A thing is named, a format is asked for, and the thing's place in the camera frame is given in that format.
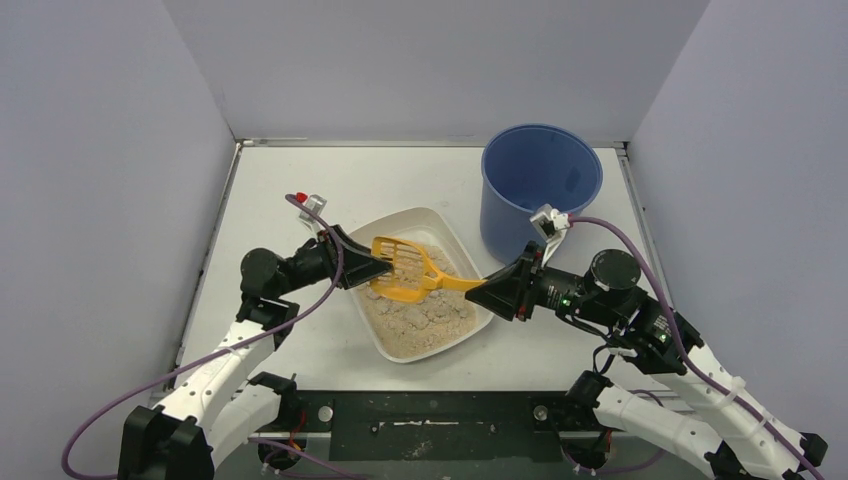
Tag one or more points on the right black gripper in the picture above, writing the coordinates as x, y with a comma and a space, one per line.
526, 283

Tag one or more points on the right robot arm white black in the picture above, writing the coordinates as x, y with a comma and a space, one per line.
733, 436

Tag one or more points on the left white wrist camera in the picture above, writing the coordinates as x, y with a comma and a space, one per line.
314, 204

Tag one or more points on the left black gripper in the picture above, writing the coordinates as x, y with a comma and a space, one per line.
338, 257

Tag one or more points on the blue plastic bucket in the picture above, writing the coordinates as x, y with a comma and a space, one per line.
525, 167

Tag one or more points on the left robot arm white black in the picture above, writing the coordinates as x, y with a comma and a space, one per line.
225, 399

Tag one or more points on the beige cat litter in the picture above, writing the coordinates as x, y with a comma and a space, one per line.
408, 331

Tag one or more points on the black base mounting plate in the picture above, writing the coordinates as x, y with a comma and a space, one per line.
540, 426

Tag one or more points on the white plastic litter tray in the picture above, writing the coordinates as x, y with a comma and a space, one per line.
429, 229

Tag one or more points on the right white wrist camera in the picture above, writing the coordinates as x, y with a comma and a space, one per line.
552, 225

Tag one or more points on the orange plastic litter scoop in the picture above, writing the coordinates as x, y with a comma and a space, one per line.
413, 274

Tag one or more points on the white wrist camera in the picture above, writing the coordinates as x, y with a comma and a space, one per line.
314, 204
552, 225

